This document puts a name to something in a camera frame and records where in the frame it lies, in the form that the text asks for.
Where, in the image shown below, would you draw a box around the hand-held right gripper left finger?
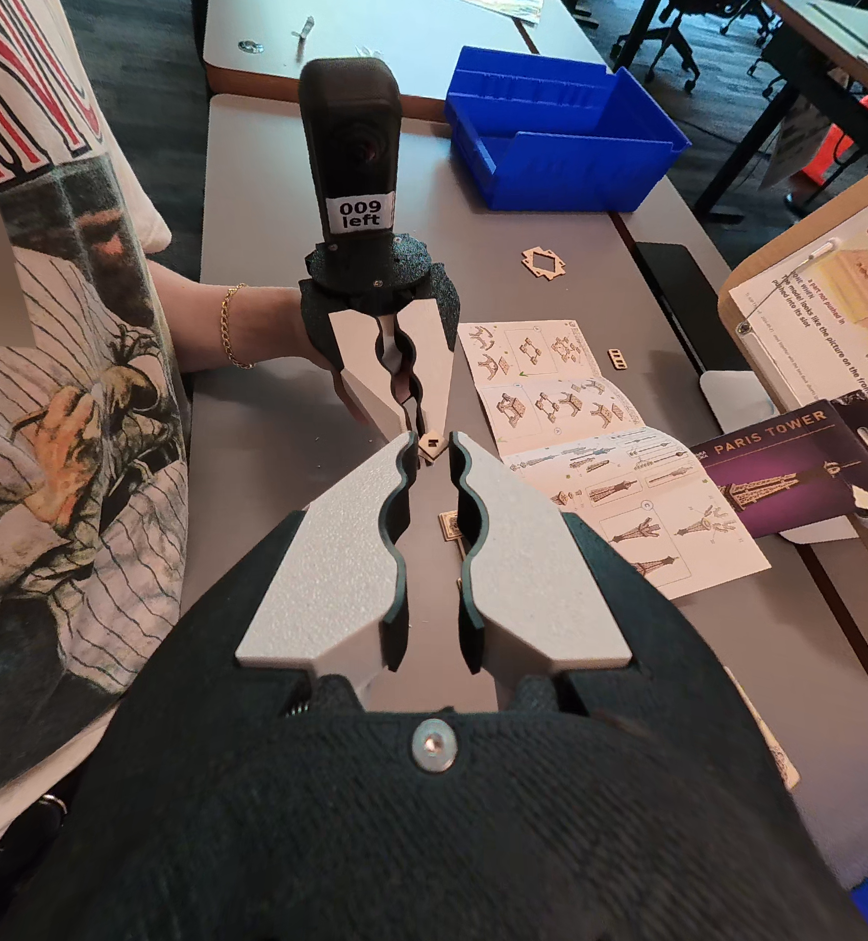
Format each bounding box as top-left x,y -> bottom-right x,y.
234,431 -> 418,708

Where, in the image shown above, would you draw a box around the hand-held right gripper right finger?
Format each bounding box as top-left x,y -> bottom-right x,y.
446,431 -> 635,710

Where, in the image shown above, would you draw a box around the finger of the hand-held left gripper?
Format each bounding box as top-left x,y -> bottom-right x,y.
393,297 -> 455,441
328,310 -> 414,444

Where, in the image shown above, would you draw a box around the person's left forearm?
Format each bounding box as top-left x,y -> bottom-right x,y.
147,261 -> 258,376

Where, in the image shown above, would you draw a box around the white desk wooden edge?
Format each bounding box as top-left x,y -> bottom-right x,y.
202,0 -> 611,104

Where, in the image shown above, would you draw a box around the beige desk black legs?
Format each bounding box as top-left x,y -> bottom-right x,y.
691,0 -> 868,222

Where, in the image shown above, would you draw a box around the person's left hand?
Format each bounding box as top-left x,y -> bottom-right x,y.
252,287 -> 372,427

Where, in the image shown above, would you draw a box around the folded instruction leaflet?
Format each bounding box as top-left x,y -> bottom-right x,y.
457,318 -> 773,600

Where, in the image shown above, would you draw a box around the glossy leaflet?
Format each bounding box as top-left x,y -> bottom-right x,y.
463,0 -> 545,22

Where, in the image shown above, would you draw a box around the purple tower kit package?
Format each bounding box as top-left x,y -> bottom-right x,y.
690,393 -> 868,541

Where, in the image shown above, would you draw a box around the person in printed shirt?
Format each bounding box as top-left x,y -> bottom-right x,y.
0,0 -> 192,868

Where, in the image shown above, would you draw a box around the wooden parts sheet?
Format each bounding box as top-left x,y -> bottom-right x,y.
724,665 -> 801,791

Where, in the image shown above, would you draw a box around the black office chair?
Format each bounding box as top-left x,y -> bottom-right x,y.
610,0 -> 703,93

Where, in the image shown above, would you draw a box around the wooden document board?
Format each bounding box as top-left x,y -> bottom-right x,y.
717,154 -> 868,582

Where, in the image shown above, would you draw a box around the hanging paper tag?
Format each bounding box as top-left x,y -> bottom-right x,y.
761,110 -> 824,188

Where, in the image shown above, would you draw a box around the dark trousers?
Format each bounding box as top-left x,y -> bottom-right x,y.
0,787 -> 85,941

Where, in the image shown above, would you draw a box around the orange cone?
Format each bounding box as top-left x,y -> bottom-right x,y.
801,121 -> 865,185

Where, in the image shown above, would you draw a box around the gold chain bracelet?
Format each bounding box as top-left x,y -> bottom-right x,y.
219,283 -> 256,370

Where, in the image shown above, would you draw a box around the notched square wooden frame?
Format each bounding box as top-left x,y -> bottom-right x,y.
520,246 -> 567,282

